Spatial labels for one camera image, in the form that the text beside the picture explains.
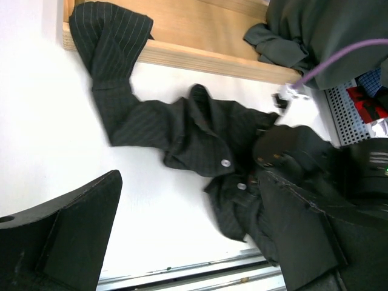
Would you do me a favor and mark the red plaid shirt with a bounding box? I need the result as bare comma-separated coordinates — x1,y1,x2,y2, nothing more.
346,87,387,124

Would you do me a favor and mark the dark green shirt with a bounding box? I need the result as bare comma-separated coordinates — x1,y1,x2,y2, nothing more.
244,1,387,90

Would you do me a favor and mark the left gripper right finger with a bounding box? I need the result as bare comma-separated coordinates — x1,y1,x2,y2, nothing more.
258,171,387,290

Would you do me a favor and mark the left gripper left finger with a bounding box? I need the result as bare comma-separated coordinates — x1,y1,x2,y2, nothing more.
1,170,122,290

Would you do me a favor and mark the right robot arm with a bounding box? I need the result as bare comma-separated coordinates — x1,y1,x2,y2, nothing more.
252,125,387,204

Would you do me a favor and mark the wooden clothes rack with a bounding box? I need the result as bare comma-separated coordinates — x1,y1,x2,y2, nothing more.
62,1,299,84

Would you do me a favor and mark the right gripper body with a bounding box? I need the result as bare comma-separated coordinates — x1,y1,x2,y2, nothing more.
251,124,337,182

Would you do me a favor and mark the aluminium rail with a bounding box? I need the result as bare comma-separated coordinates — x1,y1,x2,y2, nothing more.
96,249,286,290

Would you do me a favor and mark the grey pinstriped shirt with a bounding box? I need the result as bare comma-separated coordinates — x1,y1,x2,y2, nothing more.
69,2,279,266

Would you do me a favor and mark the white laundry basket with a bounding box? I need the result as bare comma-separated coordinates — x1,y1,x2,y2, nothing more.
325,80,387,146

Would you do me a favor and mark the blue checked shirt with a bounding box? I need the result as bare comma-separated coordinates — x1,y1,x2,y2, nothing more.
356,68,387,98

